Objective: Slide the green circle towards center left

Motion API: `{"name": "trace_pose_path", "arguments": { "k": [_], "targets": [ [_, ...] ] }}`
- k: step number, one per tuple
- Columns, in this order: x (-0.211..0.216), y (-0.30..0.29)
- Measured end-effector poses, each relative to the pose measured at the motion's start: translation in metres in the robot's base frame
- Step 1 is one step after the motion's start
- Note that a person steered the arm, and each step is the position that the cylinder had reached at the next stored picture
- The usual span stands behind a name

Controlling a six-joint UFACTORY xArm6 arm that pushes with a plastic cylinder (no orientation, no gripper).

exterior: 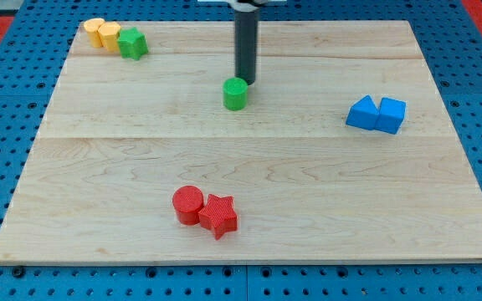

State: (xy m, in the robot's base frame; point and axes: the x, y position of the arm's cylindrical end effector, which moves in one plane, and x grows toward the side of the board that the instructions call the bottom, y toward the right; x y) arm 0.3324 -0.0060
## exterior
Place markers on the red star block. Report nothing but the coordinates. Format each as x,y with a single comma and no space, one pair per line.
218,215

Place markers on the blue triangle block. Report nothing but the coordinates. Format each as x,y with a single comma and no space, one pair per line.
363,114

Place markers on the red cylinder block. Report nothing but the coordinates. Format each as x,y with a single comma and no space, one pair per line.
187,202

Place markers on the light wooden board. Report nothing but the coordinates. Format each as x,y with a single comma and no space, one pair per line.
120,136

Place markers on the blue cube block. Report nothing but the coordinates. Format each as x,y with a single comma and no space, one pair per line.
391,115

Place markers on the yellow cylinder block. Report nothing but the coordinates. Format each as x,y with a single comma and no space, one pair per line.
91,27

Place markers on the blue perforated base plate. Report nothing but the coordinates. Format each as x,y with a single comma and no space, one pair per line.
32,54

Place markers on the green cylinder block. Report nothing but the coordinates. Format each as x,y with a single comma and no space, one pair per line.
235,93

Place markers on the green star block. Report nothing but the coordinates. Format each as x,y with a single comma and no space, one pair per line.
132,44

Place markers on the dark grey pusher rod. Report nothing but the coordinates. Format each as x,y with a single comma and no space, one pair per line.
246,28

